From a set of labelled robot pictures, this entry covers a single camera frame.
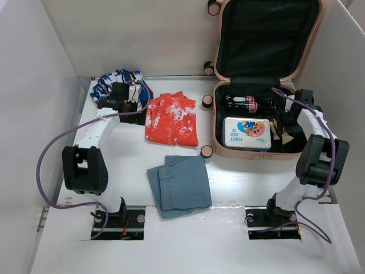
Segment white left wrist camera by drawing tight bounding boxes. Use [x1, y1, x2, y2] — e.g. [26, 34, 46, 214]
[128, 84, 141, 103]

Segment cola bottle red cap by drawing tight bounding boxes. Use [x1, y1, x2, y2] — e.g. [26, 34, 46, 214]
[225, 94, 274, 105]

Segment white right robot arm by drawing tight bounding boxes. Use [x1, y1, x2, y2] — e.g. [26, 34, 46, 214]
[263, 88, 350, 225]

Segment red white patterned garment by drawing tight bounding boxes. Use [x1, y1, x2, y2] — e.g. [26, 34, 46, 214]
[145, 91, 199, 147]

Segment pink hard-shell suitcase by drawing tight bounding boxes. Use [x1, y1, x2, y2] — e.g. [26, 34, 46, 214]
[201, 0, 323, 160]

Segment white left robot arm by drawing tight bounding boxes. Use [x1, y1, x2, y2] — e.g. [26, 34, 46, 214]
[62, 80, 146, 227]

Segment white first aid tin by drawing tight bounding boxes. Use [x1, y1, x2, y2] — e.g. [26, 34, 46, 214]
[222, 117, 271, 151]

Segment small cream cosmetic tube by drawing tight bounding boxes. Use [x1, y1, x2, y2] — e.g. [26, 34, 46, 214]
[270, 119, 281, 140]

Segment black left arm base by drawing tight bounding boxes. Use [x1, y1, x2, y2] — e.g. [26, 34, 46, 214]
[91, 208, 145, 241]

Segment folded blue denim shorts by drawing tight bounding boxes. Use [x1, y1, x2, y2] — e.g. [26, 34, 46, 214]
[147, 155, 212, 219]

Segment large cream cosmetic tube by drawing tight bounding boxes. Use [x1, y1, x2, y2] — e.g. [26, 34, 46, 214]
[281, 132, 294, 145]

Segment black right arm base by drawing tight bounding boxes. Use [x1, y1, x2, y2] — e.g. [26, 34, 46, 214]
[244, 206, 301, 240]

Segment blue white patterned garment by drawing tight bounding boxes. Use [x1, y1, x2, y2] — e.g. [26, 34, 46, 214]
[90, 69, 153, 112]

